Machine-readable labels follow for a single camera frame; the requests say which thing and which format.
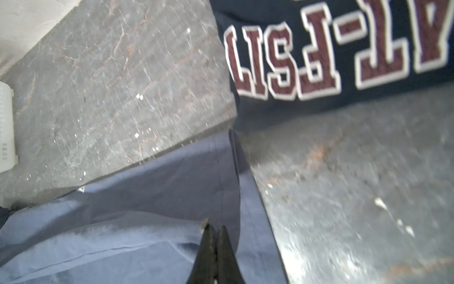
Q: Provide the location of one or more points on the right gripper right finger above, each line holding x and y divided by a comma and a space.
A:
228, 269

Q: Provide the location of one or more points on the grey blue tank top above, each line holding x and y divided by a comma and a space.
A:
144, 225

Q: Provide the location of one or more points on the navy tank top red trim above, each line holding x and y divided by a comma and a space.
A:
292, 58

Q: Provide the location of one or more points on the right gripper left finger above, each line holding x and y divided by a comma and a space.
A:
204, 268

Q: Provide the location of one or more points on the white plastic laundry basket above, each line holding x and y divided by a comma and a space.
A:
9, 157

